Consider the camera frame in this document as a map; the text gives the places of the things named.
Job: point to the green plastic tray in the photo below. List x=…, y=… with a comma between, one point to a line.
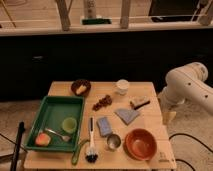
x=51, y=114

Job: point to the small metal cup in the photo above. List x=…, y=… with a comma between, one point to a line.
x=113, y=142

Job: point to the dark brown bowl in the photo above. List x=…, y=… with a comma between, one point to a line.
x=76, y=84

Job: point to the orange bowl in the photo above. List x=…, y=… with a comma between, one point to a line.
x=140, y=144

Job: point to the metal spoon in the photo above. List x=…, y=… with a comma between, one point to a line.
x=63, y=137

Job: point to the white paper cup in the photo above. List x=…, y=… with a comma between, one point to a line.
x=122, y=86

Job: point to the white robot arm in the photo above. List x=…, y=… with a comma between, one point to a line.
x=185, y=82

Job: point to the yellow food piece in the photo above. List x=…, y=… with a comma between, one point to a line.
x=81, y=89

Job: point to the black pole stand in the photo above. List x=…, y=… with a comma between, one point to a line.
x=15, y=156

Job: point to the green black box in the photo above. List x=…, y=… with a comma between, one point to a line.
x=96, y=21

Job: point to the green plastic cup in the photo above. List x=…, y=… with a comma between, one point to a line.
x=69, y=125

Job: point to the blue-grey towel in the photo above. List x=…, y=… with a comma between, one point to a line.
x=127, y=115

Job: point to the red yellow apple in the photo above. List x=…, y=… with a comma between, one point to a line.
x=42, y=139

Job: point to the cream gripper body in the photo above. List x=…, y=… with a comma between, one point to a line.
x=168, y=116

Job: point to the blue sponge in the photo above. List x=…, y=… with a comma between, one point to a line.
x=104, y=127

